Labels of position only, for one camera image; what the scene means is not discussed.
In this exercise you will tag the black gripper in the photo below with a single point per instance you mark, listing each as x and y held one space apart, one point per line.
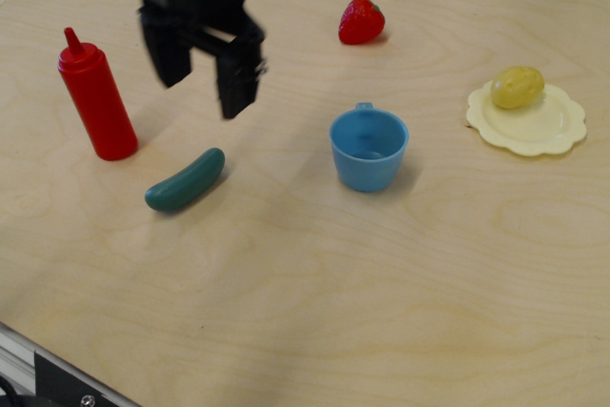
218 27

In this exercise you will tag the green toy cucumber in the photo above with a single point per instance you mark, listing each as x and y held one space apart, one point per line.
184 187

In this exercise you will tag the blue plastic cup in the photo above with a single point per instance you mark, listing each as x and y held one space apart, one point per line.
368 145

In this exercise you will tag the red squeeze bottle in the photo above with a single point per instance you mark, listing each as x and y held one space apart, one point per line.
87 75

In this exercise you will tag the red toy strawberry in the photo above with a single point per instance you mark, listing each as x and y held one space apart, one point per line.
361 22

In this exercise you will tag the yellow toy potato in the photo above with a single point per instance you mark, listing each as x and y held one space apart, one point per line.
517 87

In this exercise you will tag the cream scalloped plate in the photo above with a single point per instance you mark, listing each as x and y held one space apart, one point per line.
552 124

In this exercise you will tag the black corner bracket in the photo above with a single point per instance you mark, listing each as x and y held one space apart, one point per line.
64 384

